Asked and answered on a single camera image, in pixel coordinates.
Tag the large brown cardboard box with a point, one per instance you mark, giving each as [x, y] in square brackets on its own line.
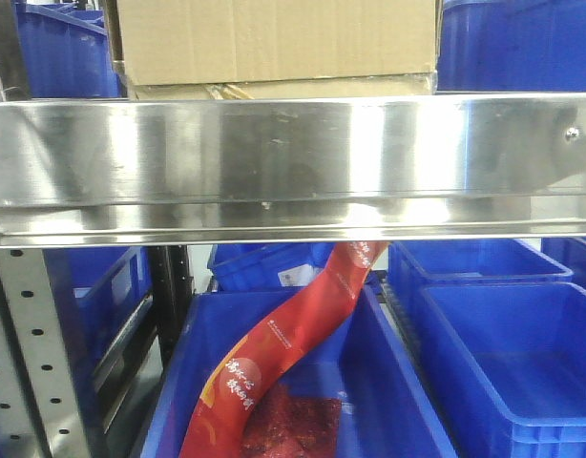
[168, 50]

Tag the stainless steel shelf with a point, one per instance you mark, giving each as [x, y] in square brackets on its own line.
[446, 166]

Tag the red printed banner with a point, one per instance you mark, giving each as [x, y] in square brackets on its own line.
[272, 346]

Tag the crumpled clear packing tape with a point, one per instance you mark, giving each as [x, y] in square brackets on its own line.
[226, 91]

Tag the blue bin with banner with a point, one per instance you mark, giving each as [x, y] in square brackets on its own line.
[385, 410]

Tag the large blue plastic bin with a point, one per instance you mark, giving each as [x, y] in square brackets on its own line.
[507, 366]

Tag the perforated metal shelf post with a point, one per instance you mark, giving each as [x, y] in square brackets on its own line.
[41, 315]

